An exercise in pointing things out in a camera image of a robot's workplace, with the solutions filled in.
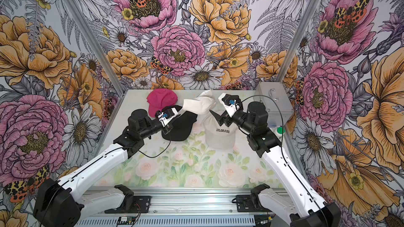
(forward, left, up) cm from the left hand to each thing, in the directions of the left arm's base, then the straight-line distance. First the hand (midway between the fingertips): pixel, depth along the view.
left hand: (177, 116), depth 77 cm
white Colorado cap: (-1, -12, +9) cm, 15 cm away
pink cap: (+31, +18, -20) cm, 41 cm away
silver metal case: (+26, -60, -9) cm, 66 cm away
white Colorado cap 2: (+1, -22, -23) cm, 32 cm away
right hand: (-2, -19, +9) cm, 21 cm away
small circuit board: (-38, +22, -26) cm, 51 cm away
